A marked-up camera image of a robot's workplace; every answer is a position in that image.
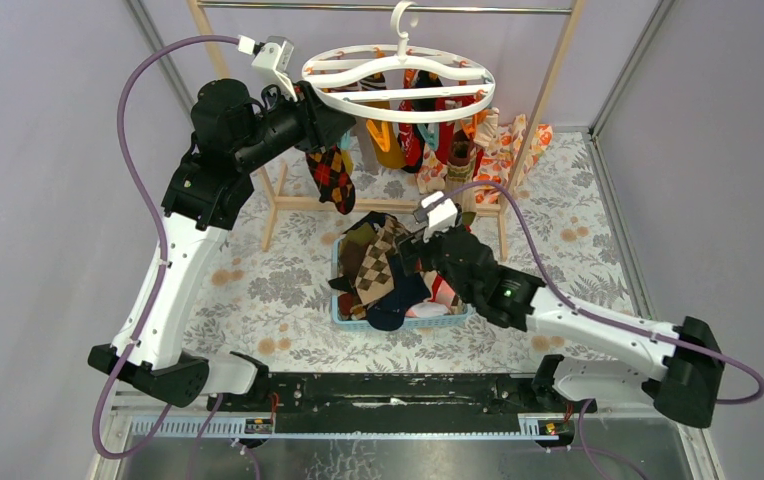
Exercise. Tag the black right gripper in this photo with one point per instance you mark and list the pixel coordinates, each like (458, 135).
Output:
(410, 246)

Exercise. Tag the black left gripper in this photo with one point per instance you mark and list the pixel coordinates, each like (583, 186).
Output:
(319, 116)

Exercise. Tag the black red yellow argyle sock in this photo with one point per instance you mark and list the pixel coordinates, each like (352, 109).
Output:
(332, 180)

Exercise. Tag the beige brown argyle sock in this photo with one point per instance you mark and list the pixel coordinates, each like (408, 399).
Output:
(375, 279)

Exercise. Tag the white round clip hanger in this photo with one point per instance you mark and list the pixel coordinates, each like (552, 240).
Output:
(400, 82)

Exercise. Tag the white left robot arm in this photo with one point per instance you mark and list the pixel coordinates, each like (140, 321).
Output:
(234, 135)

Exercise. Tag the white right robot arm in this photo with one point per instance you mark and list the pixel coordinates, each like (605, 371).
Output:
(673, 368)

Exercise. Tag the striped beige hanging sock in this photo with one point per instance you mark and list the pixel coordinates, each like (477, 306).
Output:
(461, 161)

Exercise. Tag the navy blue sock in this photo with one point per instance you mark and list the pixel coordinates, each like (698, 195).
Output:
(388, 313)

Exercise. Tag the floral orange cloth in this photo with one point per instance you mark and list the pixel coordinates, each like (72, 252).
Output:
(494, 162)

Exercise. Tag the red hanging sock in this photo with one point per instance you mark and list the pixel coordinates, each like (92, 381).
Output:
(447, 129)

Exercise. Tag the floral grey table mat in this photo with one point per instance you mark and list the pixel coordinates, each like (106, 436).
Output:
(275, 304)

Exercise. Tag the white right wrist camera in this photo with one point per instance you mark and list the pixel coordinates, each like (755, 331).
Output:
(437, 213)

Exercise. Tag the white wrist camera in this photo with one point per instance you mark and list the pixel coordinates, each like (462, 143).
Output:
(270, 60)
(437, 213)

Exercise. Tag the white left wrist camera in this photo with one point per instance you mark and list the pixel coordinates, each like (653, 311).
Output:
(270, 60)

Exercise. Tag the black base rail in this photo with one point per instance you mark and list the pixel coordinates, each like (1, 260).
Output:
(388, 403)

